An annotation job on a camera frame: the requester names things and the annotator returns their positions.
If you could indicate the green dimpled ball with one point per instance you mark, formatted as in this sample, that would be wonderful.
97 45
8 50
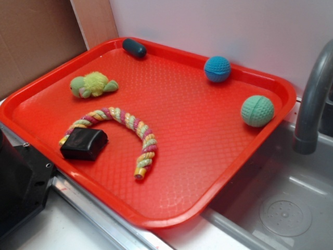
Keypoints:
257 111

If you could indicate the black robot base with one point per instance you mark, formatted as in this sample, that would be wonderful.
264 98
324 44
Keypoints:
26 175

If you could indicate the blue dimpled ball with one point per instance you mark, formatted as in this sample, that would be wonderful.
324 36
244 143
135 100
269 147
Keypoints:
217 69

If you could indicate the red plastic tray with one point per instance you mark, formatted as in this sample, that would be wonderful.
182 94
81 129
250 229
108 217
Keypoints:
202 139

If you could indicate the dark teal capsule toy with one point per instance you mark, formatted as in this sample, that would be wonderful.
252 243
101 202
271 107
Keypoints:
134 48

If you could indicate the black rounded block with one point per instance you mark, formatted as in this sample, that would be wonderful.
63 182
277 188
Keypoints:
84 144

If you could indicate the green plush toy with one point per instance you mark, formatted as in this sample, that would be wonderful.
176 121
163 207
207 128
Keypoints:
93 84

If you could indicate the grey toy sink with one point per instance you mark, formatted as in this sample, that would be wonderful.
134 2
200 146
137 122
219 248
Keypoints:
279 199

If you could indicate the grey toy faucet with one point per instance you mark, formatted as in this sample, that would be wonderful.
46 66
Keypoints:
315 113

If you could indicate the brown cardboard board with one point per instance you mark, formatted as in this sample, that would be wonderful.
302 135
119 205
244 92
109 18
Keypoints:
38 36

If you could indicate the multicolour rope toy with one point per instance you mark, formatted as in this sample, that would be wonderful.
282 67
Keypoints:
143 131

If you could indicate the silver metal edge rail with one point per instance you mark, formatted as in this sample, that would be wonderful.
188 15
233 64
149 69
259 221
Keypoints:
73 219

